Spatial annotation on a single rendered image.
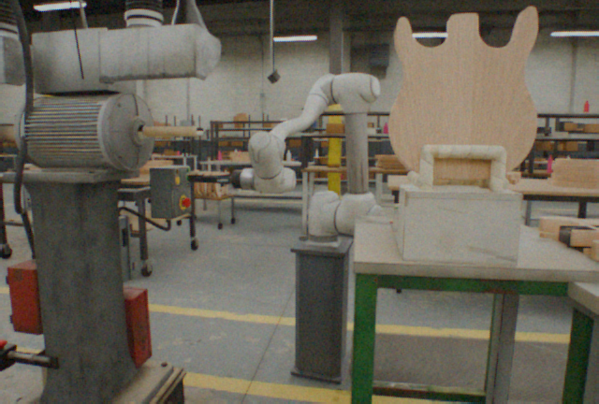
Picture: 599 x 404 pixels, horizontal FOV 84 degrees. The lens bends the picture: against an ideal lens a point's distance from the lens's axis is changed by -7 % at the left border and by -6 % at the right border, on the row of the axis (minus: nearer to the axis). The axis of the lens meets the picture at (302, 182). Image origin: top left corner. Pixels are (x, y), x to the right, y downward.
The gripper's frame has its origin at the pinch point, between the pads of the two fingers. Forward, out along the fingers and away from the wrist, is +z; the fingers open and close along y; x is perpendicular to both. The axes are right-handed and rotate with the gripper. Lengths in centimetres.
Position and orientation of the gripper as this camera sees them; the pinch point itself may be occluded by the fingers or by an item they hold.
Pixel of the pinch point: (196, 178)
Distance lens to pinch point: 151.0
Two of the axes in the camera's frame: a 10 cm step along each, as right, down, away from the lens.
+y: 1.5, -1.0, 9.8
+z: -9.9, -0.2, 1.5
